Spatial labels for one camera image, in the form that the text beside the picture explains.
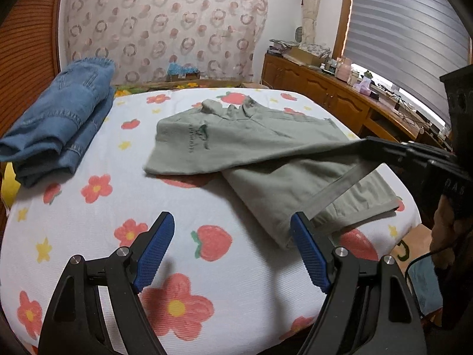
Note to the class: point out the brown louvred wooden wardrobe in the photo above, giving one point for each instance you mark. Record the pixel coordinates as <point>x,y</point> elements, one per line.
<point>33,44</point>

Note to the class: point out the light blue cloth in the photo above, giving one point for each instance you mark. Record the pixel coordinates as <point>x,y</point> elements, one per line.
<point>427,288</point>

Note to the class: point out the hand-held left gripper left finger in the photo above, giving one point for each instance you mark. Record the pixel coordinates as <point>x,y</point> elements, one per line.
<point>155,251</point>

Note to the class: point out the white strawberry flower bed sheet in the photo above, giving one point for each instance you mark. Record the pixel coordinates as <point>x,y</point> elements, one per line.
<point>122,162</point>

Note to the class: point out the dark patterned cloth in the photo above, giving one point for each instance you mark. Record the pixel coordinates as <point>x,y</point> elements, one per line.
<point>281,46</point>

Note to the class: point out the yellow pillow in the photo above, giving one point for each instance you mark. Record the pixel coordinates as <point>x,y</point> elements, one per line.
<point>7,188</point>

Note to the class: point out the pale purple container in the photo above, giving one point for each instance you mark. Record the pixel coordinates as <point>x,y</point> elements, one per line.
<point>362,87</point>

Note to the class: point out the person's right hand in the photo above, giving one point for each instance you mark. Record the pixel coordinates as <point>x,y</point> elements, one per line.
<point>445,236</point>

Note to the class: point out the cream floor mat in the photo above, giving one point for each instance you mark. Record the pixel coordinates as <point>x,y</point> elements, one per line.
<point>406,251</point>

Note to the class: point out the wooden sideboard cabinet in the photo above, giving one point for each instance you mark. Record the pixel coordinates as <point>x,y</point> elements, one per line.
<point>314,85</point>

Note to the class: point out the circle patterned sheer curtain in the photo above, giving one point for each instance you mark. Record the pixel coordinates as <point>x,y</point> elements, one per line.
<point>166,26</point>

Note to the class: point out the blue crumpled cloth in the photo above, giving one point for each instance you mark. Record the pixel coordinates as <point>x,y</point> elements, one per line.
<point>181,68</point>

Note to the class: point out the light floral cloth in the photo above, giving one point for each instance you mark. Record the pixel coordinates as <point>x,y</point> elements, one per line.
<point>316,48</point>

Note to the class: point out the cream lace curtain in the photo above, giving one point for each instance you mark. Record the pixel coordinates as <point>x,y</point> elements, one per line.
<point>310,7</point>

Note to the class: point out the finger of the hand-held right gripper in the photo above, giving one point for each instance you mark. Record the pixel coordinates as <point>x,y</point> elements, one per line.
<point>406,148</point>
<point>417,164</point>

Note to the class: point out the wooden window frame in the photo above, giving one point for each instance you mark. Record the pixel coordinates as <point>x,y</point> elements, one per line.
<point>343,18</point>

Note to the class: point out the grey window blind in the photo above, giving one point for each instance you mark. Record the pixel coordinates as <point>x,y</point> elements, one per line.
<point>399,26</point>

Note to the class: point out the pink bottle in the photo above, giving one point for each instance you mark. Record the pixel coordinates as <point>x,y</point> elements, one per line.
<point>343,69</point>

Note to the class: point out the open cardboard box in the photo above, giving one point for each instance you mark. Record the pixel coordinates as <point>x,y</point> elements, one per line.
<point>305,57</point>

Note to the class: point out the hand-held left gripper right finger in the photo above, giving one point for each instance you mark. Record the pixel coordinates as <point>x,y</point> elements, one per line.
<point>308,255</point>

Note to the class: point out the green pants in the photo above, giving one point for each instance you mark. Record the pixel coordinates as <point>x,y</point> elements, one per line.
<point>258,144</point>

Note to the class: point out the folded blue jeans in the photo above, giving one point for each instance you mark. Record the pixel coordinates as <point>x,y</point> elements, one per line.
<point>59,118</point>

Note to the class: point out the small cardboard box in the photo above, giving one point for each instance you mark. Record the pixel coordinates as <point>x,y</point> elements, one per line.
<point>186,77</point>

